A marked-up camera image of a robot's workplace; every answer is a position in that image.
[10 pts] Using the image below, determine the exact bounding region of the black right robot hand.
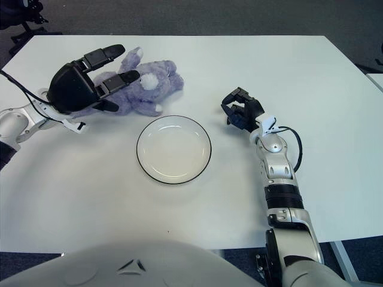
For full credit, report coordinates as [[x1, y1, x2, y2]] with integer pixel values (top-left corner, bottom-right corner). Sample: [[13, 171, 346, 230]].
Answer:
[[220, 87, 266, 132]]

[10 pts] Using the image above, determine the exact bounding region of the white plate with black rim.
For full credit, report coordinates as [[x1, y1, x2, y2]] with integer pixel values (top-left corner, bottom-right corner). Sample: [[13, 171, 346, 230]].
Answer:
[[136, 115, 212, 185]]

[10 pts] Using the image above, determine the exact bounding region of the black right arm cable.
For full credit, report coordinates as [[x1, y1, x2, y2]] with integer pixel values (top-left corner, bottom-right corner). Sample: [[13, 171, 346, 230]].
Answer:
[[278, 126, 303, 173]]

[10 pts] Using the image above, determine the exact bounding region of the black office chair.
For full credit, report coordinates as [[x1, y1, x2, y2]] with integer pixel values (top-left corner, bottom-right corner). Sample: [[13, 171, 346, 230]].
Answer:
[[0, 0, 63, 54]]

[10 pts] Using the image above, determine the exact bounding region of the white side table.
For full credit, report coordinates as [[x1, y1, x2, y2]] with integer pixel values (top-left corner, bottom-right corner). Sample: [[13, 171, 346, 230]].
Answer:
[[366, 73, 383, 92]]

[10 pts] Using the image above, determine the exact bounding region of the black metal bracket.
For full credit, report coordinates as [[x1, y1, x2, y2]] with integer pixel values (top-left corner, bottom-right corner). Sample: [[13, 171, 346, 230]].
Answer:
[[254, 253, 267, 274]]

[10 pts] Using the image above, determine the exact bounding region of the grey robot torso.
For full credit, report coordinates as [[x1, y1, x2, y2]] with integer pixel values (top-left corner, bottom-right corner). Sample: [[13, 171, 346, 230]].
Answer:
[[0, 239, 345, 287]]

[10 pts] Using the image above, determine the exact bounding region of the purple plush bunny doll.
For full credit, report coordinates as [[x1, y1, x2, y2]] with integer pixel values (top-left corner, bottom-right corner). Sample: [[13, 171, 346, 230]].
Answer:
[[70, 47, 185, 117]]

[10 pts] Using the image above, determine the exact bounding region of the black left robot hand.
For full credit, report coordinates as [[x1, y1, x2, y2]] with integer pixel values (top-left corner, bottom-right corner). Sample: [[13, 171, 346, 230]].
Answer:
[[47, 44, 141, 114]]

